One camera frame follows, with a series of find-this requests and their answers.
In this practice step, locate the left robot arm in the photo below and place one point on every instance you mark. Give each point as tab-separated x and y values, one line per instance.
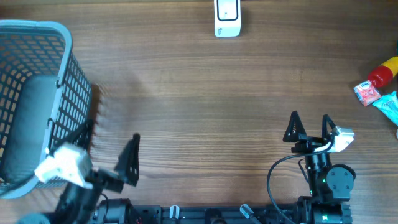
76	204

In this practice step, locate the red white snack packet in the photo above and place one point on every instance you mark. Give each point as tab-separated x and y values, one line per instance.
366	93

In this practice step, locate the mint green white pouch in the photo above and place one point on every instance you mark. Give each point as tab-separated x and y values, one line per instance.
388	105

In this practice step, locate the red sauce bottle green cap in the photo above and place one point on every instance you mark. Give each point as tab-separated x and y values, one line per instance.
384	73

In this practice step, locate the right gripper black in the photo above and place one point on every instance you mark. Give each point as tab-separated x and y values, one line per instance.
312	143

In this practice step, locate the grey plastic shopping basket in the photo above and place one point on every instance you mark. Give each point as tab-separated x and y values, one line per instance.
45	96

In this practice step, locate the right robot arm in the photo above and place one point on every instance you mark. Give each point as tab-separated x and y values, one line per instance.
330	184

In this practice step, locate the white barcode scanner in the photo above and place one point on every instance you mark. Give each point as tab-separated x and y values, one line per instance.
227	14

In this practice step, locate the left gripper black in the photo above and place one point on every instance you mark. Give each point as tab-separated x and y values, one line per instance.
127	165

